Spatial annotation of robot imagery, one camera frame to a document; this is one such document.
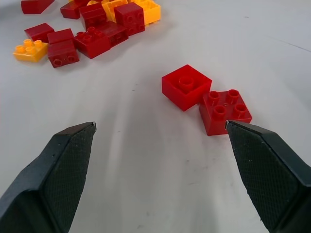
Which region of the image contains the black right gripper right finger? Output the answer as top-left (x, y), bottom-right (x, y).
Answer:
top-left (225, 120), bottom-right (311, 233)

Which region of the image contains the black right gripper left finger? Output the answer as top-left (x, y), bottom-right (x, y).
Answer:
top-left (0, 121), bottom-right (97, 233)

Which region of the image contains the red square building block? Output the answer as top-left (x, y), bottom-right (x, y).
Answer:
top-left (199, 89), bottom-right (253, 136)
top-left (102, 20), bottom-right (129, 48)
top-left (161, 64), bottom-right (212, 112)
top-left (113, 2), bottom-right (146, 37)
top-left (72, 0), bottom-right (92, 8)
top-left (21, 0), bottom-right (55, 15)
top-left (60, 1), bottom-right (82, 20)
top-left (24, 22), bottom-right (55, 44)
top-left (79, 3), bottom-right (108, 30)
top-left (47, 28), bottom-right (80, 68)
top-left (73, 27), bottom-right (112, 60)

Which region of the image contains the yellow plastic building brick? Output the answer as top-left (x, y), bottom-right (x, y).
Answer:
top-left (13, 38), bottom-right (49, 64)
top-left (101, 0), bottom-right (129, 24)
top-left (133, 0), bottom-right (161, 26)

